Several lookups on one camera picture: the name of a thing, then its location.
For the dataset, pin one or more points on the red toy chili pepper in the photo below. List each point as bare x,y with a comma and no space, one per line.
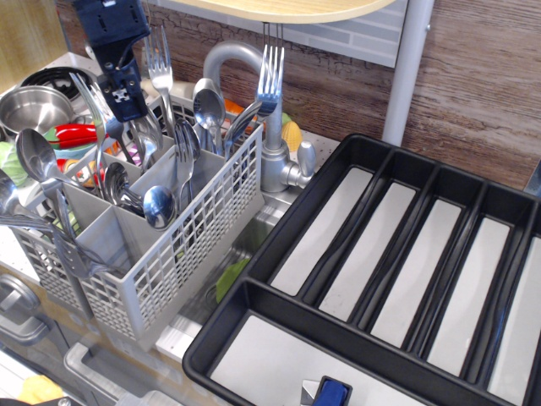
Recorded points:
71,135

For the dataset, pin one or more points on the black cutlery tray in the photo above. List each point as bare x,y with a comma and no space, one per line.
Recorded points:
404,280

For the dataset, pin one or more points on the yellow toy corn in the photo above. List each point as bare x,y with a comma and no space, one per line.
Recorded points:
291,133

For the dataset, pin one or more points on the steel spoon far left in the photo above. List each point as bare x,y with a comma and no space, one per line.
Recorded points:
38,158

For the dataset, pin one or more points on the steel fork left tall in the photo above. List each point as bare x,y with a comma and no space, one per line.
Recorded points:
89,96

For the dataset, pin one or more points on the steel spatula front left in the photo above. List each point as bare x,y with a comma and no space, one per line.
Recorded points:
80,262

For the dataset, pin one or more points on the steel spoon back right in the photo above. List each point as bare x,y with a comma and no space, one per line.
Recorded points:
210,112

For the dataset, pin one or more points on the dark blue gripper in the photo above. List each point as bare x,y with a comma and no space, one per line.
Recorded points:
112,28

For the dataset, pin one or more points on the steel fork basket centre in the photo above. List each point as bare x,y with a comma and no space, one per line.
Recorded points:
187,152

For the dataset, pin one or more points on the steel spoon front centre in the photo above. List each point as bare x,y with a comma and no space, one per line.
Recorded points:
159,207

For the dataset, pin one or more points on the silver toy faucet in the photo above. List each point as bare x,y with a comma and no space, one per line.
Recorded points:
278,170

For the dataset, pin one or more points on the green toy in sink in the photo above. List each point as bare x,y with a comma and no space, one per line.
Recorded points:
228,277

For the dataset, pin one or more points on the steel pot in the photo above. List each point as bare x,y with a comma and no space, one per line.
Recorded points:
34,107

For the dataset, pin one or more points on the tall steel fork right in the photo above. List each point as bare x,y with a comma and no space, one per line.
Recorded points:
269,87

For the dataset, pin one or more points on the black stove burner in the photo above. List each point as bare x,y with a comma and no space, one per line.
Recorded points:
59,79

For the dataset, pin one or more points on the big steel spoon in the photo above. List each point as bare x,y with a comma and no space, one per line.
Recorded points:
147,132

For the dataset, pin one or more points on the grey plastic cutlery basket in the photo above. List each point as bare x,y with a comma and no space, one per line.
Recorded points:
154,272

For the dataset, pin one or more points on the steel fork back centre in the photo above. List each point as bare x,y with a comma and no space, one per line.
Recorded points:
160,71

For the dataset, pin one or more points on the wooden shelf board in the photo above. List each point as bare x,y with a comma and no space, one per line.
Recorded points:
292,11

